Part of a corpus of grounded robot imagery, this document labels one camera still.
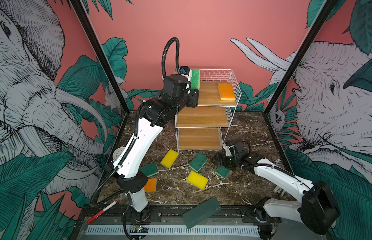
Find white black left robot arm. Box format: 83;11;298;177
89;66;199;213

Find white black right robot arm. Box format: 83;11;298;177
211;141;340;240

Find white alarm clock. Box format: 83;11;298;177
113;147;126;162

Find large dark green foam block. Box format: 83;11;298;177
183;197;222;229

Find orange sponge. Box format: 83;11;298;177
144;178;157;192
218;83;236;101

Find dark green sponge left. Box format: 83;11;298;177
140;163;159;178

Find dark green sponge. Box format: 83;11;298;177
189;153;208;173
140;163;159;178
215;166;231;179

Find white ribbed front rail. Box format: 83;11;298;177
85;225;259;237

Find white stapler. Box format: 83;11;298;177
273;186;285;194

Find red white marker pen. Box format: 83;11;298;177
87;201;118;224

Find dark green sponge centre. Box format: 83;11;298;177
189;153;208;173

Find bright green sponge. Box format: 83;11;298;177
190;69;201;90

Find white wire three-tier shelf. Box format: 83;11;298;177
175;69;242;151

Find yellow sponge front centre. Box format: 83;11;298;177
187;171;209;190

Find yellow sponge near shelf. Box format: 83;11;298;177
161;150;179;168

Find dark green sponge right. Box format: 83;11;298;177
215;166;231;179

